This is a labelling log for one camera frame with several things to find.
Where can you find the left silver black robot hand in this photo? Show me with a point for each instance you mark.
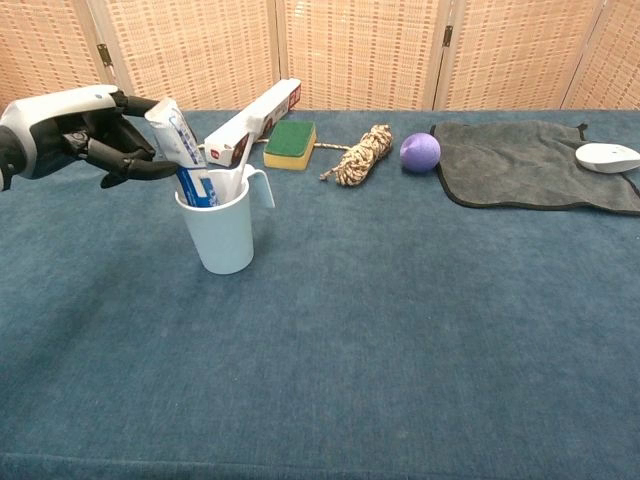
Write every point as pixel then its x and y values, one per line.
pixel 50 132

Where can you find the blue white toothpaste tube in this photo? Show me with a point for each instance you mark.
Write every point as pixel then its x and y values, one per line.
pixel 175 135

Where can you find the long white cardboard box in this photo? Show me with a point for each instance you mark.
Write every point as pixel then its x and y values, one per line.
pixel 255 120

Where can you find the green yellow sponge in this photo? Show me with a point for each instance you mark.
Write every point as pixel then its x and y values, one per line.
pixel 290 142

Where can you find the bamboo folding screen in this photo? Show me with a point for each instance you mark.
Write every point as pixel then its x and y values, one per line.
pixel 350 50

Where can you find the blue tablecloth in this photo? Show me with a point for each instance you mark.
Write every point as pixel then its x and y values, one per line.
pixel 350 325

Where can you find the purple ball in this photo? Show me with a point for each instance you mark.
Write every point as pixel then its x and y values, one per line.
pixel 420 152

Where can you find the grey cloth with black trim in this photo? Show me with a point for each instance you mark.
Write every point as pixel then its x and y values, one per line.
pixel 505 165

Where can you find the white computer mouse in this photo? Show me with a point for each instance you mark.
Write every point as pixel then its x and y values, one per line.
pixel 607 159

